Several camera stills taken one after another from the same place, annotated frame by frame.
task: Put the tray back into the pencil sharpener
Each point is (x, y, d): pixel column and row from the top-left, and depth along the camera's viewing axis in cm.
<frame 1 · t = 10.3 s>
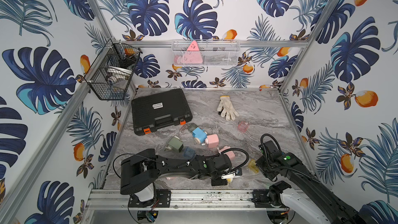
left hand: (227, 175, 77), fingers open
right hand: (257, 166, 81), fingers open
black plastic tool case: (158, 110, 103), point 7 cm above the table
white knit work glove: (226, 106, 109), point 3 cm above the table
clear red-rimmed sharpener tray: (242, 126, 103), on the table
blue pencil sharpener: (200, 136, 92), point 6 cm above the table
pink pencil sharpener: (213, 140, 90), point 6 cm above the table
yellow clear sharpener tray: (253, 166, 85), point 2 cm above the table

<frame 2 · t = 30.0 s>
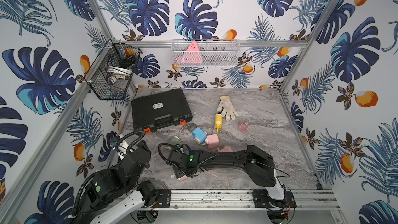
left hand: (141, 143, 65), fingers open
right hand: (180, 168, 81), fingers open
yellow pencil sharpener: (218, 123, 96), point 7 cm above the table
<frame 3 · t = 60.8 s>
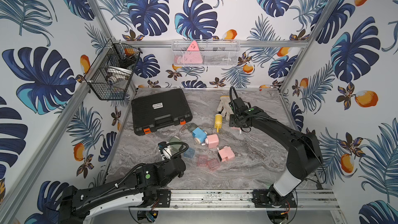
left hand: (183, 156, 76), fingers closed
right hand: (235, 121, 90), fingers open
blue clear sharpener tray: (189, 153, 90), on the table
pink clear sharpener tray: (202, 160, 88), on the table
pink clear sharpener tray 2: (213, 164, 85), point 2 cm above the table
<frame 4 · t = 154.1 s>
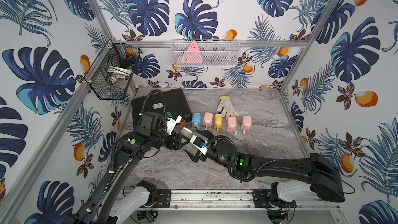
left hand: (184, 137, 67), fingers open
right hand: (192, 137, 70), fingers open
blue pencil sharpener: (196, 120, 97), point 7 cm above the table
pink pencil sharpener: (208, 120, 97), point 8 cm above the table
